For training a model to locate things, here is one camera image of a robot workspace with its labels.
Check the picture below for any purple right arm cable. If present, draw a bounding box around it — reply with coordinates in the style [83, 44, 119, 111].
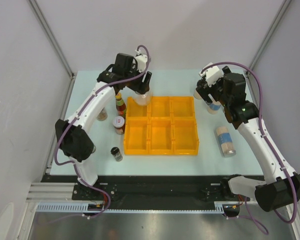
[199, 61, 298, 236]

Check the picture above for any black-cap spice bottle left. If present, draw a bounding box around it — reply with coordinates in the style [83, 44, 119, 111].
[96, 108, 108, 121]

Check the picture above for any tall red sauce bottle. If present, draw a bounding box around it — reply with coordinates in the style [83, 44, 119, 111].
[115, 92, 127, 119]

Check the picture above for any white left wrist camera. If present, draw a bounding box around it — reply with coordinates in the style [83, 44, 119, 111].
[134, 50, 151, 73]

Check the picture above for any clear flask-shaped glass jar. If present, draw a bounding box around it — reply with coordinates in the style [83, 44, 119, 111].
[133, 90, 153, 106]

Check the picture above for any white slotted cable duct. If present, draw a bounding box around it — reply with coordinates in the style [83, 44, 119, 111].
[36, 201, 239, 214]

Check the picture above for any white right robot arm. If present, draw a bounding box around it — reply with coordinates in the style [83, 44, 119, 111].
[196, 72, 300, 212]

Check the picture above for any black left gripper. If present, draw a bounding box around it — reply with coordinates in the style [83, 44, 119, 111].
[124, 63, 152, 95]

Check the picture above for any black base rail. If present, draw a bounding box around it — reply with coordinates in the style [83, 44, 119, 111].
[41, 175, 244, 209]

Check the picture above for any small black-lid spice jar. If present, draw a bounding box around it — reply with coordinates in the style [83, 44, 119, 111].
[110, 147, 123, 162]

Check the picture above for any yellow six-compartment tray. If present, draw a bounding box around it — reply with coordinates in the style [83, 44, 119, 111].
[123, 96, 200, 156]

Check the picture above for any black-cap squeeze bottle right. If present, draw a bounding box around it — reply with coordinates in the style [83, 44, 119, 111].
[193, 87, 202, 100]

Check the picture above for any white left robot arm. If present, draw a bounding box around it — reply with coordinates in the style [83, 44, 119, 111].
[55, 51, 152, 200]

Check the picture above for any blue-label pearl jar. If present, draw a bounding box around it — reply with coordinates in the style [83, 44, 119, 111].
[207, 101, 221, 115]
[215, 126, 236, 157]

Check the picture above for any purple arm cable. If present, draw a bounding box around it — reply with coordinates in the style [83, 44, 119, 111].
[52, 44, 151, 225]
[199, 61, 298, 236]

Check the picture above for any green-label sauce bottle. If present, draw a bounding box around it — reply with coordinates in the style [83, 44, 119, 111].
[91, 145, 96, 154]

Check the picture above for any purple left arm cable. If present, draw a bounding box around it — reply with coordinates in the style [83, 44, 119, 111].
[52, 44, 151, 225]

